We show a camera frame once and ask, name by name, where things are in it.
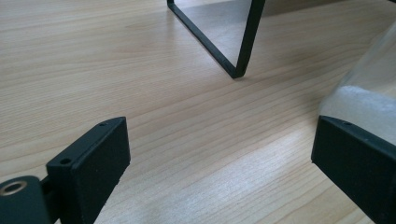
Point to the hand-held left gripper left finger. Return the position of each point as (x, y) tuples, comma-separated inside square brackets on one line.
[(93, 165)]

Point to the clear jar with white powder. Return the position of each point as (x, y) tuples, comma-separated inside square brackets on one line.
[(367, 96)]

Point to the black metal two-shelf rack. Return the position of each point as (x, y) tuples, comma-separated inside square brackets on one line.
[(247, 40)]

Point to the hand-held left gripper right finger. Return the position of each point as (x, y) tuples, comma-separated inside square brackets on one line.
[(358, 161)]

